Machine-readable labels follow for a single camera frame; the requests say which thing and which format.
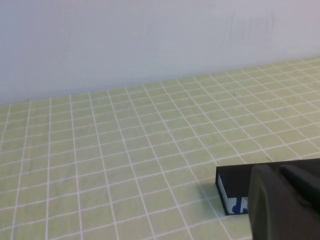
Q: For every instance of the black printed glasses case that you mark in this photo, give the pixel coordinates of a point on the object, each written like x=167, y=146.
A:
x=232, y=180

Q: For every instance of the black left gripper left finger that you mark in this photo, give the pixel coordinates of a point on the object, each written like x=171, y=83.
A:
x=270, y=215

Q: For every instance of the green white grid tablecloth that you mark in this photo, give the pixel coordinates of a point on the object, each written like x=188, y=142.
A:
x=100, y=150

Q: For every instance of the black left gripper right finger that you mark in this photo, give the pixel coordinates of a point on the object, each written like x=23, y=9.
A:
x=302, y=187

